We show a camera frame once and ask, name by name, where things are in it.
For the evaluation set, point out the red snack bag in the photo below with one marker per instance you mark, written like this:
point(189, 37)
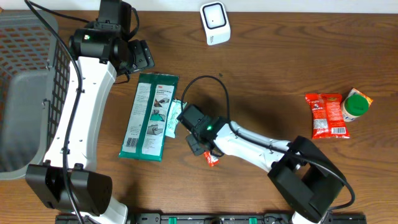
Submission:
point(327, 116)

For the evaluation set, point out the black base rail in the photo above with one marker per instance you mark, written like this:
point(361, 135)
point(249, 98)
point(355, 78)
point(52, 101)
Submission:
point(269, 218)

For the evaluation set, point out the red stick sachet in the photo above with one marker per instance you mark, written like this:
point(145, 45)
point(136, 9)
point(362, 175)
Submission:
point(211, 160)

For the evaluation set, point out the light green wipes pack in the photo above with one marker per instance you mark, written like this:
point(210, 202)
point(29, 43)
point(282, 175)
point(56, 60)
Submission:
point(172, 121)

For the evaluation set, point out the white barcode scanner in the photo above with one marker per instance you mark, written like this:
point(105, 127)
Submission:
point(215, 23)

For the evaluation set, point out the grey plastic mesh basket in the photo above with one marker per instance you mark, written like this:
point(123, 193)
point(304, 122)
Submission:
point(34, 82)

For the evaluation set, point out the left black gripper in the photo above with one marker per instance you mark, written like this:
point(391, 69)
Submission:
point(145, 58)

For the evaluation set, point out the green lid jar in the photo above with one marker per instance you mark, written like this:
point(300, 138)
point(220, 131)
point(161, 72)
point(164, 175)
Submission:
point(353, 107)

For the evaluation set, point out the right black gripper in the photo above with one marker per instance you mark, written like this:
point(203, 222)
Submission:
point(191, 139)

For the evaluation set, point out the small orange box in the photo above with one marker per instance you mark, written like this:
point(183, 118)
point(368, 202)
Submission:
point(354, 91)

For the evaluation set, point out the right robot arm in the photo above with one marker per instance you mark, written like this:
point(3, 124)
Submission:
point(304, 176)

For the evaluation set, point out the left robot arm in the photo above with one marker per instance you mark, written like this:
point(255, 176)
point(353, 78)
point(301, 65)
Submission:
point(67, 180)

